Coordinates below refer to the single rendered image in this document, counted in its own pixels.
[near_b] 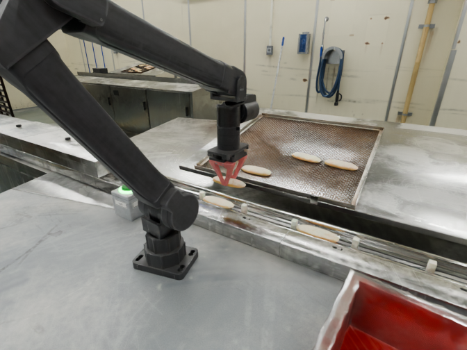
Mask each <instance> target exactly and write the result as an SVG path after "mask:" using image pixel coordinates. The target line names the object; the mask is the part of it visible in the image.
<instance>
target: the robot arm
mask: <svg viewBox="0 0 467 350"><path fill-rule="evenodd" d="M57 30H62V32H63V33H65V34H68V35H71V36H72V37H75V38H78V39H81V40H85V41H89V42H93V43H95V44H98V45H101V46H103V47H106V48H108V49H111V50H113V51H116V52H118V53H121V54H123V55H125V56H128V57H130V58H133V59H135V60H138V61H140V62H142V63H145V64H148V65H151V66H152V67H155V68H158V69H161V70H163V71H164V72H167V73H170V74H173V75H175V76H178V77H180V78H183V79H185V80H187V81H190V82H192V83H195V84H197V85H199V86H200V87H201V88H204V89H205V91H207V92H210V98H211V99H214V100H220V101H225V102H223V103H219V104H218V105H216V113H217V146H215V147H213V148H211V149H209V150H207V156H209V162H210V164H211V166H212V167H213V169H214V170H215V172H216V174H217V175H218V178H219V179H220V182H221V184H222V185H224V186H227V185H228V183H229V179H230V178H234V179H236V177H237V175H238V173H239V171H240V169H241V167H242V166H243V164H244V162H245V160H246V159H247V152H244V150H245V149H249V144H246V143H242V142H240V124H242V123H244V122H247V121H249V120H252V119H255V118H257V116H258V115H259V105H258V103H257V101H256V95H255V94H247V78H246V75H245V73H244V71H242V70H240V69H239V68H237V67H235V66H231V65H228V64H226V63H225V62H222V61H221V60H216V59H214V58H212V57H210V56H207V55H206V54H205V53H202V52H201V51H199V50H197V49H195V48H194V47H192V46H190V45H189V44H186V43H185V42H183V41H181V40H179V39H178V38H176V37H174V36H172V35H170V34H169V33H167V32H165V31H163V30H161V29H160V28H158V27H156V26H154V25H153V24H150V23H149V22H147V21H145V20H144V19H142V18H140V17H139V16H137V15H134V14H133V13H132V12H129V11H128V10H126V9H124V8H123V7H121V6H119V5H117V4H116V3H115V2H113V1H111V0H0V76H1V77H2V78H4V79H5V80H6V81H8V82H9V84H11V85H13V86H14V87H16V88H17V89H18V90H19V91H21V92H22V93H24V94H25V95H26V96H27V97H28V98H29V99H30V100H31V101H32V102H33V103H34V104H36V105H37V106H38V107H39V108H40V109H41V110H42V111H44V112H45V113H46V114H47V115H48V116H49V117H50V118H52V119H53V120H54V121H55V123H57V124H58V125H59V126H60V127H61V128H62V129H63V130H64V131H66V132H67V133H68V134H69V135H70V136H71V137H72V138H74V139H75V140H76V141H77V142H78V143H79V144H80V145H81V146H82V147H83V148H84V149H85V150H86V151H88V152H89V153H90V154H91V155H92V156H93V157H94V158H96V159H97V160H98V161H99V162H100V163H101V164H102V165H103V166H104V167H105V168H106V169H107V170H108V171H110V172H111V173H112V174H113V175H114V176H115V177H116V178H118V179H119V180H120V181H121V182H122V183H123V184H124V185H125V186H127V187H128V188H129V189H130V191H132V193H133V195H134V196H135V197H136V198H137V199H138V208H139V210H140V212H141V213H142V214H144V215H145V216H143V217H141V220H142V228H143V230H144V231H145V232H147V233H146V234H145V238H146V242H145V243H144V244H143V245H144V249H143V250H142V251H141V252H140V253H139V254H138V255H137V256H136V257H135V258H134V259H133V260H132V262H133V268H134V269H137V270H140V271H144V272H149V273H151V274H156V275H159V276H164V277H167V278H172V279H175V280H178V281H180V280H182V279H184V277H185V276H186V274H187V273H188V271H189V270H190V268H191V267H192V265H193V264H194V262H195V261H196V259H197V258H198V249H197V248H194V247H188V246H186V242H184V240H183V237H182V236H181V231H184V230H186V229H188V228H189V227H190V226H191V225H192V224H193V223H194V221H195V220H196V218H197V215H198V212H199V202H198V199H197V197H196V196H195V195H193V194H191V193H189V192H186V191H184V190H178V189H176V188H175V186H174V185H173V184H172V182H171V181H170V180H169V179H168V178H167V177H166V176H164V175H163V174H161V173H160V172H159V171H158V170H157V168H155V166H153V164H152V163H151V162H150V161H149V160H148V159H147V157H146V156H145V155H144V154H143V153H142V152H141V150H139V148H137V146H136V145H135V144H134V143H133V142H132V140H131V139H130V138H129V137H128V136H127V135H126V133H125V132H124V131H123V130H122V129H121V128H120V127H119V126H118V125H117V123H116V122H115V121H114V120H113V119H112V118H111V116H110V115H109V114H108V113H107V112H106V111H105V110H104V109H103V108H102V107H101V105H100V104H99V103H98V102H97V101H96V99H95V98H94V97H93V96H92V95H91V94H90V93H89V92H88V91H87V90H86V88H85V87H84V86H83V85H82V84H81V82H80V81H79V80H78V79H77V78H76V77H75V75H73V73H72V72H71V71H70V70H69V68H68V67H67V65H66V64H65V63H64V62H63V61H62V59H61V57H60V54H59V53H58V52H57V50H56V49H55V48H54V46H53V45H52V44H51V43H50V41H48V39H47V38H48V37H50V36H51V35H52V34H54V33H55V32H56V31H57ZM237 160H238V161H239V163H238V165H237V168H236V170H235V172H234V174H233V173H232V172H233V170H234V167H235V164H236V163H235V162H236V161H237ZM219 165H220V166H223V167H224V168H226V169H227V173H226V177H225V180H224V179H223V176H222V173H221V171H220V168H219Z"/></svg>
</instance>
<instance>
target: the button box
mask: <svg viewBox="0 0 467 350"><path fill-rule="evenodd" d="M111 194H112V198H113V204H114V208H115V214H116V215H118V216H120V217H123V218H125V219H127V220H130V221H134V220H135V219H137V218H139V217H141V216H142V215H144V214H142V213H141V212H140V210H139V208H138V199H137V198H136V197H135V196H134V195H133V193H130V194H122V193H120V192H119V188H117V189H115V190H113V191H111Z"/></svg>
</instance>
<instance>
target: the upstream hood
mask: <svg viewBox="0 0 467 350"><path fill-rule="evenodd" d="M0 144H3V145H6V146H8V147H12V148H14V149H17V150H20V151H23V152H26V153H29V154H31V155H34V156H37V157H40V158H43V159H45V160H49V161H51V162H54V163H57V164H59V165H63V166H66V167H69V168H71V169H75V170H77V171H80V172H83V173H85V174H89V175H91V176H95V177H97V178H99V177H101V176H104V175H107V174H109V173H111V172H110V171H108V170H107V169H106V168H105V167H104V166H103V165H102V164H101V163H100V162H99V161H98V160H97V159H96V158H94V157H93V156H92V155H91V154H90V153H89V152H88V151H86V150H85V149H84V148H83V147H82V146H81V145H80V144H79V143H78V142H77V141H76V140H75V139H74V138H72V137H71V136H70V135H69V134H68V133H67V132H66V131H64V130H63V129H61V128H56V127H53V126H47V125H44V124H39V123H36V122H30V121H27V120H24V119H19V118H15V117H10V116H7V115H2V114H0Z"/></svg>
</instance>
